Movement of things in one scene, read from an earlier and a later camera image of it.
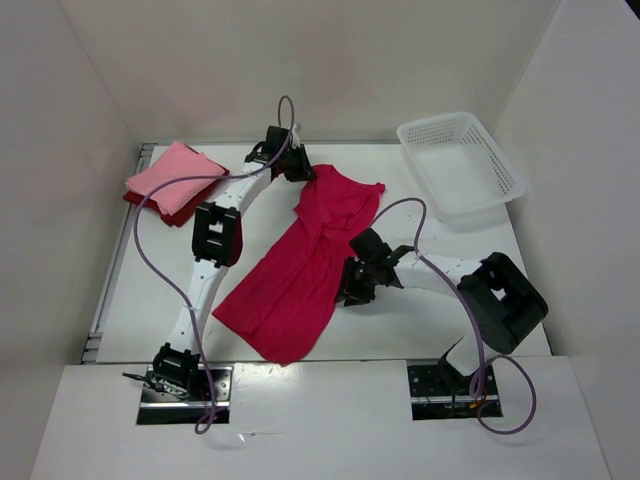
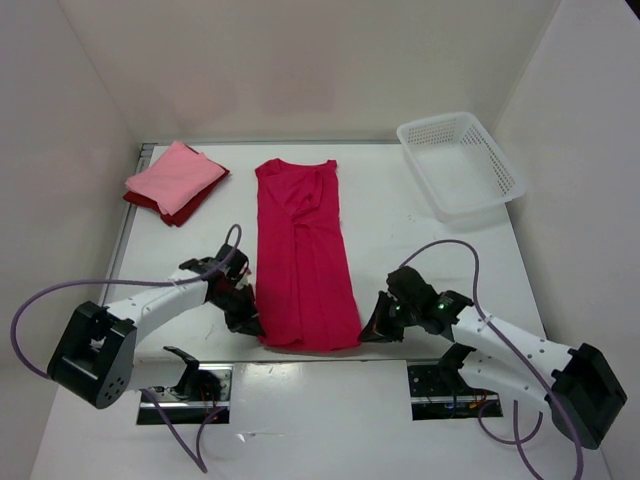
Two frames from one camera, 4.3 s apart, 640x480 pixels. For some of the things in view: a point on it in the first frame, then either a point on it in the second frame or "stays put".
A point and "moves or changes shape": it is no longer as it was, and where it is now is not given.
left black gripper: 298,163 → 240,310
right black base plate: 440,393 stays put
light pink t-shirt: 176,160 stays put
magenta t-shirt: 285,305 moves or changes shape
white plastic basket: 465,172 stays put
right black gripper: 356,280 → 386,317
